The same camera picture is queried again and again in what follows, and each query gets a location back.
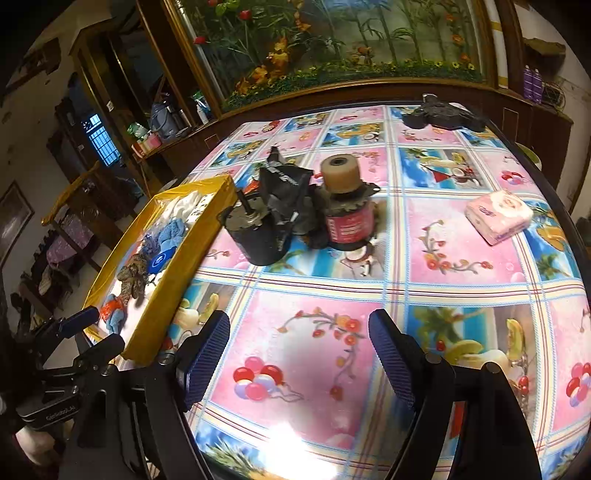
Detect red label jar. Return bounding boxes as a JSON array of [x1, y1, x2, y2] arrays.
[[318, 182, 380, 251]]

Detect grey kettle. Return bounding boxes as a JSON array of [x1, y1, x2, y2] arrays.
[[150, 102, 182, 142]]

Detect colourful patterned tablecloth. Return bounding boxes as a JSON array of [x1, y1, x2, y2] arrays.
[[164, 105, 590, 479]]

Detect wooden chair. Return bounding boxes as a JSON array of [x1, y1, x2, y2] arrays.
[[41, 161, 136, 273]]

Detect blue Vinda tissue pack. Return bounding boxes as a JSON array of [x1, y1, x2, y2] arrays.
[[147, 246, 177, 276]]

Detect pink tissue pack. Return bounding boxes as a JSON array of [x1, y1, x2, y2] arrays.
[[465, 190, 533, 246]]

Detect flower mural picture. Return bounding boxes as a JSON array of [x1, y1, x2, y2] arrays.
[[173, 0, 493, 111]]

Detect orange plastic bag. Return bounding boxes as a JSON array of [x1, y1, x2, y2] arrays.
[[99, 294, 126, 334]]

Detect black foil snack bag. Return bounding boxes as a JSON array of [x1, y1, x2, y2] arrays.
[[259, 146, 318, 253]]

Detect yellow cardboard tray box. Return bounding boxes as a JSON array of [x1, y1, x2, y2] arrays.
[[84, 174, 238, 366]]

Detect white cotton pad bundle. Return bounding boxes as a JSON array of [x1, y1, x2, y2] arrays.
[[160, 191, 214, 228]]

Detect black electric motor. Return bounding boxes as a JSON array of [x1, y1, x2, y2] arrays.
[[216, 189, 291, 266]]

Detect black clamp device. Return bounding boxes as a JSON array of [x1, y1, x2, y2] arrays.
[[402, 94, 487, 133]]

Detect blue cloth glove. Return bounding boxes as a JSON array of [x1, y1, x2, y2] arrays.
[[157, 218, 186, 252]]

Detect purple bottles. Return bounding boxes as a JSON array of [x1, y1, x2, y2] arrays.
[[523, 65, 543, 105]]

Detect beige tape roll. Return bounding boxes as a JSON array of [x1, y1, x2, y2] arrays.
[[321, 154, 362, 194]]

